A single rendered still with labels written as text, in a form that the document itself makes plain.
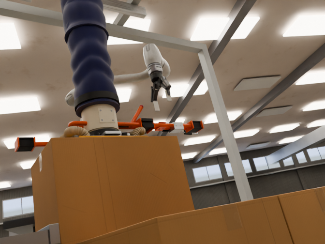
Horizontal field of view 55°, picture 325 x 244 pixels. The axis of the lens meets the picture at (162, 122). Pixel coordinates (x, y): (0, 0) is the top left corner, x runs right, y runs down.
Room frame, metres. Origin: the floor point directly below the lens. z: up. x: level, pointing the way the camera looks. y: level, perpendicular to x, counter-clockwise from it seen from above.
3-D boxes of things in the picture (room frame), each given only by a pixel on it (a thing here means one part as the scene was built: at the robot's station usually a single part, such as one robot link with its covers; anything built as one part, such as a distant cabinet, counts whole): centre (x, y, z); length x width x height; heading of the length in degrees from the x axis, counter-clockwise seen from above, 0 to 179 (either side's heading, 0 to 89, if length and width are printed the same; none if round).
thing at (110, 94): (1.45, 0.30, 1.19); 0.23 x 0.23 x 0.04
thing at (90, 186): (1.46, 0.30, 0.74); 0.60 x 0.40 x 0.40; 126
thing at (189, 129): (1.80, -0.18, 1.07); 0.08 x 0.07 x 0.05; 127
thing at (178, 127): (1.73, -0.07, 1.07); 0.07 x 0.07 x 0.04; 37
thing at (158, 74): (1.70, -0.03, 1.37); 0.08 x 0.07 x 0.09; 36
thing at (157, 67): (1.70, -0.03, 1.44); 0.09 x 0.09 x 0.06
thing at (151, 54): (1.71, -0.03, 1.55); 0.13 x 0.11 x 0.16; 163
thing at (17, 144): (1.47, 0.70, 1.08); 0.09 x 0.08 x 0.05; 37
